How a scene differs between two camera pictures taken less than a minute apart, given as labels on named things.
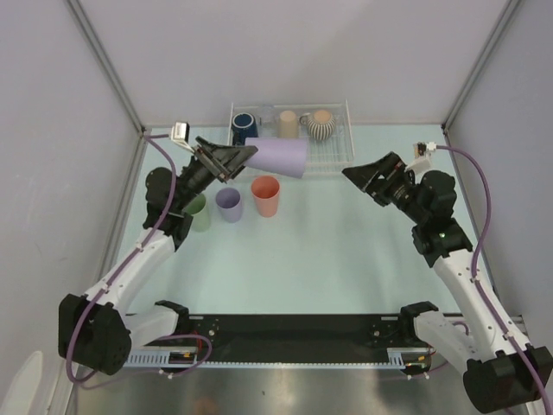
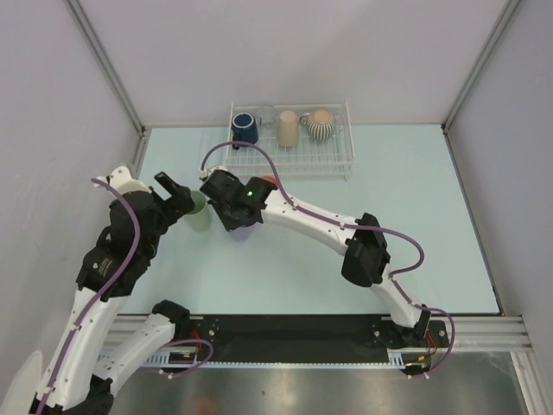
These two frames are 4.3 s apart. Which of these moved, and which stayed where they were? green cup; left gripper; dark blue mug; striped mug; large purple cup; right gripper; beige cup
Moved: large purple cup; left gripper; right gripper
Stayed: striped mug; dark blue mug; beige cup; green cup
